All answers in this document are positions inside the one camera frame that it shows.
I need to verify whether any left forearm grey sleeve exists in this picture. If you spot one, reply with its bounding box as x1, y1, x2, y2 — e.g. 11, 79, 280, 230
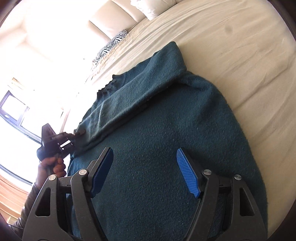
11, 183, 40, 238

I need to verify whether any zebra print pillow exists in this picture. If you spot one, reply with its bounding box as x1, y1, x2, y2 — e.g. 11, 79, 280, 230
92, 29, 128, 65

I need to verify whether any person left hand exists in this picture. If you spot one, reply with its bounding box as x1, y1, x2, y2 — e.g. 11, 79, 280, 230
35, 157, 66, 190

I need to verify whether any beige bed sheet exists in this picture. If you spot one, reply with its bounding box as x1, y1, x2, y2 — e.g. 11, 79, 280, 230
88, 1, 295, 235

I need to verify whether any dark teal knit sweater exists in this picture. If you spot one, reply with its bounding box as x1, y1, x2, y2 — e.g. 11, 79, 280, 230
68, 42, 267, 240

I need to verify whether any white folded duvet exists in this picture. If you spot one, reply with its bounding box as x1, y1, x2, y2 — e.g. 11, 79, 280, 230
130, 0, 177, 21

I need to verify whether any cream padded headboard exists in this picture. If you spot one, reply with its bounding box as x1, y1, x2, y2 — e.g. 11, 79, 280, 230
89, 1, 147, 41

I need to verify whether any dark framed window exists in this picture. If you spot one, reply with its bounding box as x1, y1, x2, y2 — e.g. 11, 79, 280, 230
1, 91, 40, 184

